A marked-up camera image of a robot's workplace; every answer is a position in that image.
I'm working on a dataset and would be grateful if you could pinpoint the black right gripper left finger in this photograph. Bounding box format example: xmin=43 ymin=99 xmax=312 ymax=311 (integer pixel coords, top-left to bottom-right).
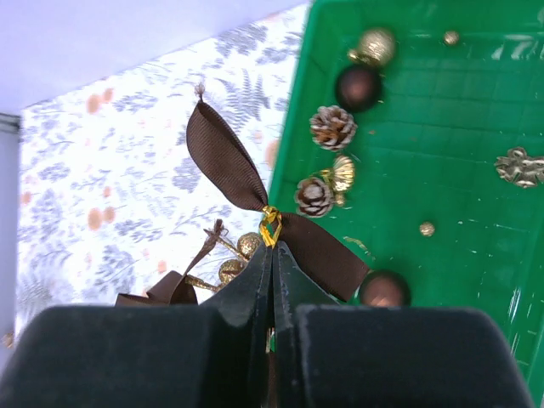
xmin=1 ymin=248 xmax=272 ymax=407

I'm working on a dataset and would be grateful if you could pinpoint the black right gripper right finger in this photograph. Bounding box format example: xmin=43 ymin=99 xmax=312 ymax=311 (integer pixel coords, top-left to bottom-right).
xmin=272 ymin=243 xmax=533 ymax=407

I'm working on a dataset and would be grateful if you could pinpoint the brown faceted bauble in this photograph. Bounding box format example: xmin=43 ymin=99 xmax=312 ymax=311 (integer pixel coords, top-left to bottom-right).
xmin=358 ymin=269 xmax=411 ymax=308

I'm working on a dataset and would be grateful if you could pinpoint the frosted pine cone lower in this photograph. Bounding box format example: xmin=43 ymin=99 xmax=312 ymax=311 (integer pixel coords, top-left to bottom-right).
xmin=294 ymin=177 xmax=334 ymax=218

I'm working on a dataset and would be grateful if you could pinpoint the frosted pine cone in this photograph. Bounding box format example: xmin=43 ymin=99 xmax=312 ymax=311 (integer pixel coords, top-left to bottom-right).
xmin=309 ymin=105 xmax=358 ymax=152
xmin=294 ymin=177 xmax=334 ymax=218

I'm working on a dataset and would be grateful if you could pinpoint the gold ribbed small bauble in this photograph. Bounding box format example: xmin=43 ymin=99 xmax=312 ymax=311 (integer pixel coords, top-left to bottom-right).
xmin=320 ymin=154 xmax=355 ymax=207

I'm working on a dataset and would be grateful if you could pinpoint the floral patterned table mat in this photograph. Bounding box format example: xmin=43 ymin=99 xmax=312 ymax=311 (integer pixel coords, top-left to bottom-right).
xmin=14 ymin=4 xmax=308 ymax=332

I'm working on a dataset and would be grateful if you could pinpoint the green plastic tray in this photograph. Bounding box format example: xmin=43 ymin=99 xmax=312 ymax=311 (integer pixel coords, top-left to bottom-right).
xmin=269 ymin=1 xmax=543 ymax=401

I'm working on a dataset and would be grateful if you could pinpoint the frosted pine cone upper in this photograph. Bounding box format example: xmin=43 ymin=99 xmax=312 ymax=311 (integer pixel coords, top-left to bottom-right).
xmin=309 ymin=105 xmax=358 ymax=152

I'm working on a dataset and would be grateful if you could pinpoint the dark brown bauble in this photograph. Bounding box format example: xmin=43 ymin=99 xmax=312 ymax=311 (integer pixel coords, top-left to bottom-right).
xmin=335 ymin=65 xmax=383 ymax=112

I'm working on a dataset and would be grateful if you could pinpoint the gold glitter bauble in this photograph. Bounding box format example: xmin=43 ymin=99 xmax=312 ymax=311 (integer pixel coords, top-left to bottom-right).
xmin=347 ymin=27 xmax=397 ymax=68

